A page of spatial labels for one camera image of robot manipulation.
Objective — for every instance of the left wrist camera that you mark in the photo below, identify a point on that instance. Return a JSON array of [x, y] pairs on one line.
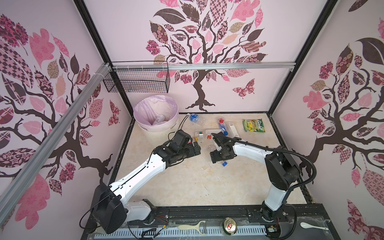
[[181, 139]]

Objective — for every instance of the crushed metal can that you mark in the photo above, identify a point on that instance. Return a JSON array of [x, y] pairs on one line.
[[229, 226]]

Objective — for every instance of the clear bottle blue label back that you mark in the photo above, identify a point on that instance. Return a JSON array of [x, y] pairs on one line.
[[197, 119]]

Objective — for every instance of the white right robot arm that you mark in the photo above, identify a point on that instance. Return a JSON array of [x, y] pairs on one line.
[[281, 164]]

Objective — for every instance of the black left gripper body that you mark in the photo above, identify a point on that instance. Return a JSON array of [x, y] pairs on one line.
[[187, 152]]

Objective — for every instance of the clear square bottle white label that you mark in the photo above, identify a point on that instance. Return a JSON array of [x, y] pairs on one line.
[[233, 130]]

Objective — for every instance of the cream vegetable peeler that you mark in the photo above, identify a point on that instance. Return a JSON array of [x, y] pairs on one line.
[[200, 227]]

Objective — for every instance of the white plastic spoon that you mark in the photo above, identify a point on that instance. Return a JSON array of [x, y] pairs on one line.
[[305, 225]]

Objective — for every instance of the fiji bottle blue label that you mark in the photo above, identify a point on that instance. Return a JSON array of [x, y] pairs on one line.
[[222, 126]]

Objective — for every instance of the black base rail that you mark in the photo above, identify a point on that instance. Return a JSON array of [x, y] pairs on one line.
[[192, 213]]

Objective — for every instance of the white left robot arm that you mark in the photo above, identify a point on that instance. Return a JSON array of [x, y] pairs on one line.
[[111, 206]]

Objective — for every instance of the clear flat bottle green red label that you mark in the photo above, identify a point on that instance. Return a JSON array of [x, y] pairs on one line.
[[206, 134]]

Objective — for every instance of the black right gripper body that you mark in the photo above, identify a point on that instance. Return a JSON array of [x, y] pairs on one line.
[[218, 155]]

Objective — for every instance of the cream bin with pink liner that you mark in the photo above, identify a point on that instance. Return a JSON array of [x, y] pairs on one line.
[[158, 117]]

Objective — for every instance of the green yellow snack bag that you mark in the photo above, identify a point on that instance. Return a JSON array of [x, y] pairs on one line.
[[256, 125]]

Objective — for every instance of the black wire mesh basket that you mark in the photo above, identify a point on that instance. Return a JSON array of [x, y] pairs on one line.
[[138, 77]]

